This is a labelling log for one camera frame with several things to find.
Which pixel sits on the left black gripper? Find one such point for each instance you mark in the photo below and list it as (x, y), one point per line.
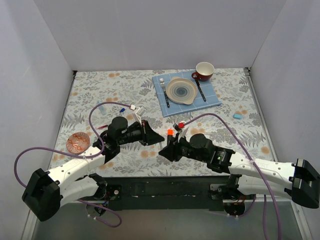
(144, 133)

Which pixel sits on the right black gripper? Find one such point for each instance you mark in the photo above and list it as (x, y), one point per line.
(178, 146)

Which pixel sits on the black orange highlighter pen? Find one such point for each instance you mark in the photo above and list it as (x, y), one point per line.
(170, 138)

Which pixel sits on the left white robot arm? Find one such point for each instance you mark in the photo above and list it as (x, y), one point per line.
(49, 190)

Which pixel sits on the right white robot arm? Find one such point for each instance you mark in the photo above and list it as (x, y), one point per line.
(299, 181)

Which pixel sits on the light blue pen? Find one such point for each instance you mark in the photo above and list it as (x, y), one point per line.
(101, 108)

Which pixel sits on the light blue pen cap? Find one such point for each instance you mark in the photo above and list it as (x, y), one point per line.
(237, 116)

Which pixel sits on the beige blue plate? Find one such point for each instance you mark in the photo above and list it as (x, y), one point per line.
(181, 91)

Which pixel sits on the blue checked cloth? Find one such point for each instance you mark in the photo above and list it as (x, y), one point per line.
(198, 104)

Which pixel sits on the red patterned small bowl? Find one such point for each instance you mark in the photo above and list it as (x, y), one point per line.
(78, 142)

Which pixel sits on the red white cup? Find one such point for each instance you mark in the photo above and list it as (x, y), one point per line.
(203, 71)

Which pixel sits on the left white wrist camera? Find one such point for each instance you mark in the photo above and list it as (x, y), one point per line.
(138, 113)

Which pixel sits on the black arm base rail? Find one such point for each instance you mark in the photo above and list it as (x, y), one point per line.
(170, 193)

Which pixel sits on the fork with black handle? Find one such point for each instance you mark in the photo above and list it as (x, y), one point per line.
(163, 86)

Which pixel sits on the knife with black handle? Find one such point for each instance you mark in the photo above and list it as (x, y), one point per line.
(200, 90)

